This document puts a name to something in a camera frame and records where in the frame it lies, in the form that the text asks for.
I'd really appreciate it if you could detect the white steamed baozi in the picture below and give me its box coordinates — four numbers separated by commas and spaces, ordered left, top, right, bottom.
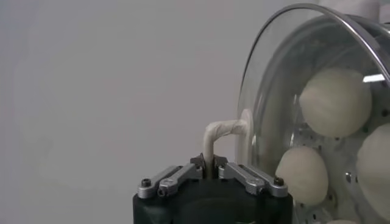
356, 123, 390, 222
275, 145, 329, 206
298, 67, 373, 138

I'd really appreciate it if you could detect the round glass pot lid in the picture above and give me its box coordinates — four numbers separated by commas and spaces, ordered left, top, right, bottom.
202, 2, 390, 224

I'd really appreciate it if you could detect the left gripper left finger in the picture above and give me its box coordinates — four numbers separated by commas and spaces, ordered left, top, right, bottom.
136, 153, 207, 200

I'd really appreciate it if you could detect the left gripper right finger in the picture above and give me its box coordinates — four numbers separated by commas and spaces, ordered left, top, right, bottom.
212, 154, 289, 198

